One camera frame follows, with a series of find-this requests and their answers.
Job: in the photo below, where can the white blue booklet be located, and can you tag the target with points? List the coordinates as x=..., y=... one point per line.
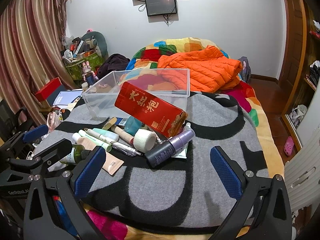
x=66, y=97

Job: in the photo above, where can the tan rectangular block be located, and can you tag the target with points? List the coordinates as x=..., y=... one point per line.
x=110, y=123

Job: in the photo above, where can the beige cosmetic tube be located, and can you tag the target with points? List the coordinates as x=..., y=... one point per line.
x=113, y=165

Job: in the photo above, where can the beige concealer stick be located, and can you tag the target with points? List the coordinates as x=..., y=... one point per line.
x=122, y=133

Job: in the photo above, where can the dark bottle with purple cap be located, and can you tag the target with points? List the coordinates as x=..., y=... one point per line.
x=160, y=155

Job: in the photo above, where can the green glass bottle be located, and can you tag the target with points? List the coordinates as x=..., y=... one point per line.
x=76, y=155

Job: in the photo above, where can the dark purple cloth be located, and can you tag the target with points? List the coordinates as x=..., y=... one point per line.
x=115, y=63

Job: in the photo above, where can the blue card box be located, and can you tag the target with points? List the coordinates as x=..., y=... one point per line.
x=123, y=121

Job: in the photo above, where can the black chair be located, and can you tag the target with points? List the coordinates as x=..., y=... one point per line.
x=15, y=120

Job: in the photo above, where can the grey neck pillow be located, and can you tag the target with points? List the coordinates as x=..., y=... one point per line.
x=98, y=40

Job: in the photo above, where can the teal jar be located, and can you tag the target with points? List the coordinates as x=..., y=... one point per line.
x=132, y=127

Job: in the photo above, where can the pink pouch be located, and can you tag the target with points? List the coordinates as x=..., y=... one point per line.
x=53, y=121

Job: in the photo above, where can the small wall monitor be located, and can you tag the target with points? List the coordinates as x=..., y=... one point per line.
x=161, y=5

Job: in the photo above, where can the red tea box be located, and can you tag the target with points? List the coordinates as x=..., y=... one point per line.
x=145, y=107

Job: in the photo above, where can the blue thermos bottle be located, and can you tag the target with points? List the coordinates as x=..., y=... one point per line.
x=90, y=79

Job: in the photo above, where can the mint cosmetic tube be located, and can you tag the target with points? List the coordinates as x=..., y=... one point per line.
x=107, y=135

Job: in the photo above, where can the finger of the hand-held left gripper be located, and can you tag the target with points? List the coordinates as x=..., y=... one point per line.
x=57, y=150
x=35, y=132

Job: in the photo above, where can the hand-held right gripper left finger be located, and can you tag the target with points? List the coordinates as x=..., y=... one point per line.
x=90, y=172

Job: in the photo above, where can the striped brown curtain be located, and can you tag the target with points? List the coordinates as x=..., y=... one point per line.
x=30, y=42

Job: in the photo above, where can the white cabinet panel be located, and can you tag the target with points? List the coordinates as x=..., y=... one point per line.
x=305, y=160

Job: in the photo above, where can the pink plush rabbit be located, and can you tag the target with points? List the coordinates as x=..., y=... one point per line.
x=88, y=68

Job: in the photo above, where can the grey and black blanket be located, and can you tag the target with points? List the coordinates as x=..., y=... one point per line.
x=155, y=187

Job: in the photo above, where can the clear plastic storage box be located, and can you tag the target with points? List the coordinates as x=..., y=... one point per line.
x=105, y=90

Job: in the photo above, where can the colourful patchwork blanket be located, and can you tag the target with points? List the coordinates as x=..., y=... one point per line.
x=255, y=115

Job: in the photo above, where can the white patterned pen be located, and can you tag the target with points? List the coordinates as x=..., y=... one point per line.
x=125, y=148

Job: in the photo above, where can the white shoes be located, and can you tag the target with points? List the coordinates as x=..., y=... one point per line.
x=298, y=115

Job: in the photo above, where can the small white dropper bottle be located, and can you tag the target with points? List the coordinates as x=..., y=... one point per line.
x=187, y=127

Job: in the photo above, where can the orange puffer jacket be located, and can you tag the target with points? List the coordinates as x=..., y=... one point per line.
x=200, y=67

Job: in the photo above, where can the pink clog shoe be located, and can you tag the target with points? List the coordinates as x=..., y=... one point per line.
x=288, y=146

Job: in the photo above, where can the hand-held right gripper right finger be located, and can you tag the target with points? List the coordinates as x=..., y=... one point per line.
x=226, y=172

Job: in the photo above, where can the light green slim tube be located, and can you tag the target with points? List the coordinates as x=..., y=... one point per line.
x=96, y=141

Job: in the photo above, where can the white gauze roll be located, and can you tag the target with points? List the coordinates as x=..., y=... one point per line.
x=145, y=140

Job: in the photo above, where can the green storage bin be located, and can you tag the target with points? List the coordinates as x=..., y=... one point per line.
x=77, y=70

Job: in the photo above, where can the white green tube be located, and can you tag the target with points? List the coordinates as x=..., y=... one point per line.
x=180, y=153

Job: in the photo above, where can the wooden door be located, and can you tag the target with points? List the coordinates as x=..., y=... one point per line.
x=293, y=37

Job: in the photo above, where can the wooden shelf unit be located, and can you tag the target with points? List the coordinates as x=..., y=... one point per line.
x=312, y=80

